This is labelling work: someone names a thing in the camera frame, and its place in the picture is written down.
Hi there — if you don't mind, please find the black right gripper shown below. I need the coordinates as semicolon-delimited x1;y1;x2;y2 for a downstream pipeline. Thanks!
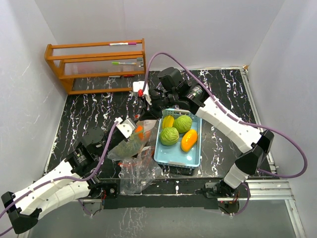
139;90;178;119

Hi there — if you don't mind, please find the netted green melon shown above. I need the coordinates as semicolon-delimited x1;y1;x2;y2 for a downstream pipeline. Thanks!
113;134;144;158

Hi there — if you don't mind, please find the clear orange-zip bag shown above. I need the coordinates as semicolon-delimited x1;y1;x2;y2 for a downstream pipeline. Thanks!
107;118;157;161
118;146;162;195

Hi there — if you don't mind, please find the yellow starfruit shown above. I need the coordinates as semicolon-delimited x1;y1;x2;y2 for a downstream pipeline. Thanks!
162;115;174;129

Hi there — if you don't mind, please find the orange fruit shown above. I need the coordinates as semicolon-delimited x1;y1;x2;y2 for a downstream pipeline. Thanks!
134;125;151;141

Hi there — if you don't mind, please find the green cabbage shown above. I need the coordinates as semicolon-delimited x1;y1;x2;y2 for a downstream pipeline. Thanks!
159;127;179;146
173;115;192;134

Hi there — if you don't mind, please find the orange yellow mango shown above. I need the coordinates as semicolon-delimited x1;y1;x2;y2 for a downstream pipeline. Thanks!
181;129;198;152

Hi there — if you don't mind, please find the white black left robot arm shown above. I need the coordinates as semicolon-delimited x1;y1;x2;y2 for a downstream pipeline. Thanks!
1;125;132;234

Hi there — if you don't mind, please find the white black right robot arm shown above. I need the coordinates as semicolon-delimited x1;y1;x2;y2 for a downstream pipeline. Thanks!
141;67;274;197

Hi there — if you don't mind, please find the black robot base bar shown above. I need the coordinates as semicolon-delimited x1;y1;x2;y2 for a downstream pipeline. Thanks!
74;177;251;210

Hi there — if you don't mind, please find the wooden shelf rack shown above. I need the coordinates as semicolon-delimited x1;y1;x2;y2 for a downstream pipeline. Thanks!
44;38;147;95

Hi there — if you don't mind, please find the green capped marker pen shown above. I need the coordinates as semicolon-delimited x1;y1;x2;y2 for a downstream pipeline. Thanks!
111;61;137;65

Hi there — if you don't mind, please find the light blue plastic basket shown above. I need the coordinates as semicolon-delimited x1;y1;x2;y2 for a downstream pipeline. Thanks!
154;109;202;169

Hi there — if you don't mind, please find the pink white marker pen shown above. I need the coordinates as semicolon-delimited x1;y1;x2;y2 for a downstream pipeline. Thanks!
109;42;137;46

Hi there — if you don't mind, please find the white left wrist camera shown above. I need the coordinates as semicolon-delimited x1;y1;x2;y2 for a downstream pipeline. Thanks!
114;118;137;139

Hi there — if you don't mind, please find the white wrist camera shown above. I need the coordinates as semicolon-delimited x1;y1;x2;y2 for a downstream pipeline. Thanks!
114;118;137;139
132;81;151;104

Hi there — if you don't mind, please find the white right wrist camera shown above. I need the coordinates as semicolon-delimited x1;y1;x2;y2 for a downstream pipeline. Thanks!
132;81;151;104

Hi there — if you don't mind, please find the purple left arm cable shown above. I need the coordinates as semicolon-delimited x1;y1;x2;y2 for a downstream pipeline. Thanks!
0;119;119;236

